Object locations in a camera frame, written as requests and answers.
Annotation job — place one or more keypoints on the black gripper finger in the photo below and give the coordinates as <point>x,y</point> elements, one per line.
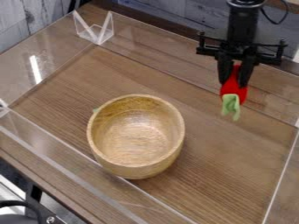
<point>225,67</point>
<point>246,69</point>

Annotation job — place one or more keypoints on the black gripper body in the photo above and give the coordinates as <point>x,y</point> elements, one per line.
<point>212,46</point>

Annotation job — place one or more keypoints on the red plush strawberry toy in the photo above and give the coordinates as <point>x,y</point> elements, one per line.
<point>233,95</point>

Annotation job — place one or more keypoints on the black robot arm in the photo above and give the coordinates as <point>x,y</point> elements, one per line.
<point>242,42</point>

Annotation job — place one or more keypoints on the wooden bowl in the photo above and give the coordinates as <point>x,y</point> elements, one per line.
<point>135,135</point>

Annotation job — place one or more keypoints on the clear acrylic corner bracket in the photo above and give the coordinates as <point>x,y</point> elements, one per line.
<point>98,34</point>

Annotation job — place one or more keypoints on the black table leg bracket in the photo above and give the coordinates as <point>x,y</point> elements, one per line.
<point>38,210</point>

